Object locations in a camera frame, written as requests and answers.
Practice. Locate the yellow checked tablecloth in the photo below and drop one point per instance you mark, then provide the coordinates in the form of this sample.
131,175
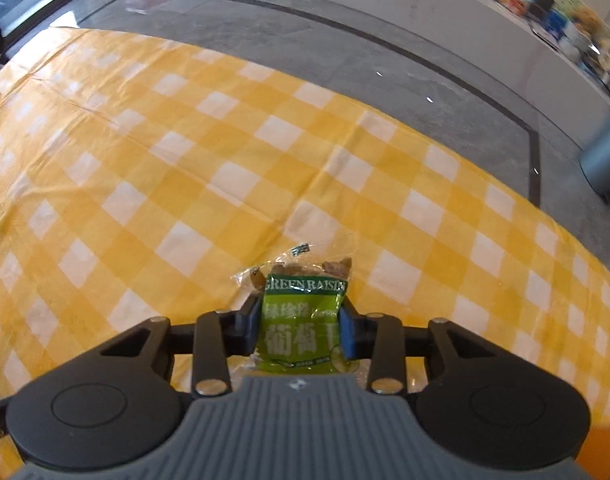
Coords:
135,160

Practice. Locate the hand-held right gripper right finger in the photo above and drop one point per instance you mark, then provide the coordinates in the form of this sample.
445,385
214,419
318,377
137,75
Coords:
347,332

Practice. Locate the green raisin packet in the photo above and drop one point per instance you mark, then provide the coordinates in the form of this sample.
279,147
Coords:
300,330

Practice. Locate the white marble television console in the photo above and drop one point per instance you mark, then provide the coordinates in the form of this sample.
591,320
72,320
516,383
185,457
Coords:
485,15

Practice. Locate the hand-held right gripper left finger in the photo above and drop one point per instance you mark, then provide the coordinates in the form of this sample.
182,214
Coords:
252,320

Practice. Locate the blue box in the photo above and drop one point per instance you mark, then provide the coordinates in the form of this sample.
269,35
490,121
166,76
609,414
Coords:
555,25

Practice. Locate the snack packets on counter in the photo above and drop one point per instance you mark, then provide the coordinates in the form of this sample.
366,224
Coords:
567,0

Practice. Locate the grey metal trash can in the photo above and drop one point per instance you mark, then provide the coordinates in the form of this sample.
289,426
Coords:
607,160

